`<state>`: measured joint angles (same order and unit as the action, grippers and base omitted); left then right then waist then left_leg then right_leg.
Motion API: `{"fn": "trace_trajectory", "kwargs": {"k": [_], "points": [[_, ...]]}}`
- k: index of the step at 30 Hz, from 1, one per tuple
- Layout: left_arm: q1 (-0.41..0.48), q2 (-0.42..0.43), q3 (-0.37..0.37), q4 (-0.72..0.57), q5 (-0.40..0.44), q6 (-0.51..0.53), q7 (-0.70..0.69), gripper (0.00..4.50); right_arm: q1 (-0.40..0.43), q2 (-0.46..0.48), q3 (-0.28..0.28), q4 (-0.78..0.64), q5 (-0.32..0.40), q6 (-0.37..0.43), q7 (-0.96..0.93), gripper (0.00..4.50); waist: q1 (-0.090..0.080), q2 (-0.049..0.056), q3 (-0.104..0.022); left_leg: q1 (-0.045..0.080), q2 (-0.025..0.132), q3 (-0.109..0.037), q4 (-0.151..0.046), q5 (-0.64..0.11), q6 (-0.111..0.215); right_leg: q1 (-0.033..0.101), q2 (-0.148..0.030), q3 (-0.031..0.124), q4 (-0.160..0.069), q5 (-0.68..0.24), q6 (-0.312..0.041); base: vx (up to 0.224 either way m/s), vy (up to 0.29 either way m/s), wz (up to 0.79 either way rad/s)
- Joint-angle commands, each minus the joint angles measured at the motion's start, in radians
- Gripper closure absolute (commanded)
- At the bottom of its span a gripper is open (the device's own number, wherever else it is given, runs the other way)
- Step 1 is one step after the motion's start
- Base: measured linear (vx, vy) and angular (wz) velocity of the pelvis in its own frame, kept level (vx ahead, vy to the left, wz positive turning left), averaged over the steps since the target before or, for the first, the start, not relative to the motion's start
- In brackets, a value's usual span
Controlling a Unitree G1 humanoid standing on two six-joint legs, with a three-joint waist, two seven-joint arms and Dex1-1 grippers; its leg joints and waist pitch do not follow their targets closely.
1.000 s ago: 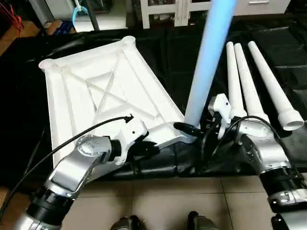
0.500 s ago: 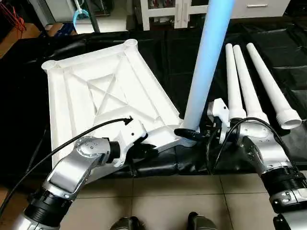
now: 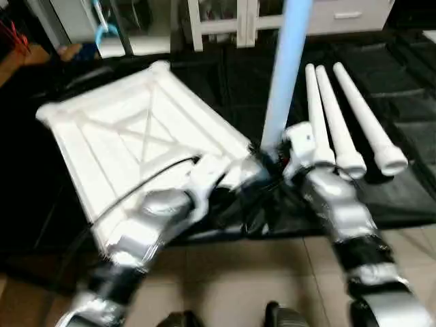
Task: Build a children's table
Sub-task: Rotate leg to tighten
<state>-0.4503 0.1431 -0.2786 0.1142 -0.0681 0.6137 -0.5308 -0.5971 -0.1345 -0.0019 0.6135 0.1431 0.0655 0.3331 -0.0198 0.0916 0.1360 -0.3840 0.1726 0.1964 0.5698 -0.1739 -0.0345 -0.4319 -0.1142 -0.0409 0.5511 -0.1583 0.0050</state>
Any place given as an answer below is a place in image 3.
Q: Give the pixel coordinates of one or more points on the white plastic table leg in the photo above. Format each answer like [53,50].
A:
[337,129]
[315,116]
[368,122]
[286,68]

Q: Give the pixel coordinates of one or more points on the white plastic table top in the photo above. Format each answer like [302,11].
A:
[122,122]

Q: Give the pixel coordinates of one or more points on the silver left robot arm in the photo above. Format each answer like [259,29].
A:
[143,231]

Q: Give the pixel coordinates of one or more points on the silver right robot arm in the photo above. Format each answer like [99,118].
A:
[347,218]

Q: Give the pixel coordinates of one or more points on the white drawer cabinet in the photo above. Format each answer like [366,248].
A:
[347,13]
[225,20]

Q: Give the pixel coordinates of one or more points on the black right robot foot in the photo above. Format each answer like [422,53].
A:
[285,316]

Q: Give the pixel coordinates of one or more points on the black robot foot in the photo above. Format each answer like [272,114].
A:
[178,319]
[285,316]

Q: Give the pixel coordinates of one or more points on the black work mat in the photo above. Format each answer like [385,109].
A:
[409,88]

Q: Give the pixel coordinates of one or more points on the black left robot foot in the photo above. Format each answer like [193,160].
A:
[178,319]

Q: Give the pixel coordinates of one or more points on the light blue hanger hook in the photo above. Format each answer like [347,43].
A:
[103,27]

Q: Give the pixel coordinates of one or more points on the small blue box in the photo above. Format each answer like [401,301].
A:
[82,51]

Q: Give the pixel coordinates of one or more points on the cardboard box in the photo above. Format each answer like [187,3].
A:
[24,58]

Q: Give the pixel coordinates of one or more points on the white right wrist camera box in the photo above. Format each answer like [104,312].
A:
[300,143]

